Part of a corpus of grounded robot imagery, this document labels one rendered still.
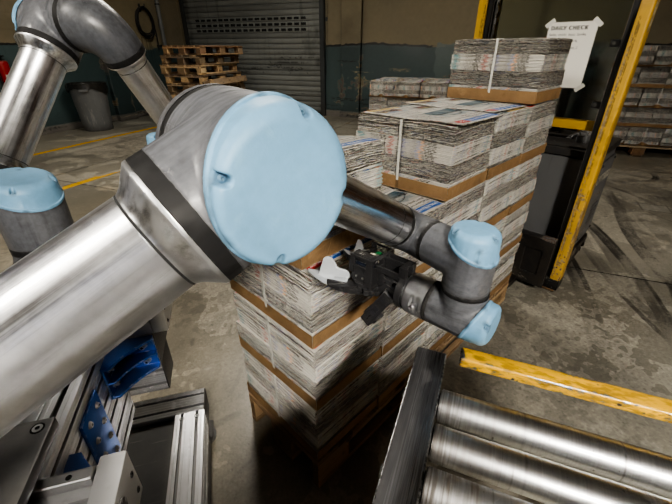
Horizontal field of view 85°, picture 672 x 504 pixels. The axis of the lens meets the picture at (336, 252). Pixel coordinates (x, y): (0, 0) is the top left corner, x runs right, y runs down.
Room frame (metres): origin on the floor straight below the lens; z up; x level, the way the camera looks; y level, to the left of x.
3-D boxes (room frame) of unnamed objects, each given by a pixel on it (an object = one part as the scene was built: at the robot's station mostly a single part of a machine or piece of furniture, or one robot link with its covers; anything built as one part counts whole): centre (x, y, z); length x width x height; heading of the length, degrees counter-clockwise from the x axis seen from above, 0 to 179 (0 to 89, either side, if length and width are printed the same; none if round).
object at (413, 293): (0.54, -0.15, 0.87); 0.08 x 0.05 x 0.08; 139
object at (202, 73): (7.55, 2.40, 0.65); 1.33 x 0.94 x 1.30; 162
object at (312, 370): (1.22, -0.22, 0.42); 1.17 x 0.39 x 0.83; 135
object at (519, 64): (1.74, -0.72, 0.65); 0.39 x 0.30 x 1.29; 45
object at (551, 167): (2.32, -1.29, 0.40); 0.69 x 0.55 x 0.80; 45
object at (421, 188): (1.31, -0.30, 0.86); 0.38 x 0.29 x 0.04; 47
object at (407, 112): (1.31, -0.32, 1.06); 0.37 x 0.29 x 0.01; 47
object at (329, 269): (0.63, 0.02, 0.87); 0.09 x 0.03 x 0.06; 75
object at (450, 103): (1.54, -0.50, 1.06); 0.37 x 0.28 x 0.01; 44
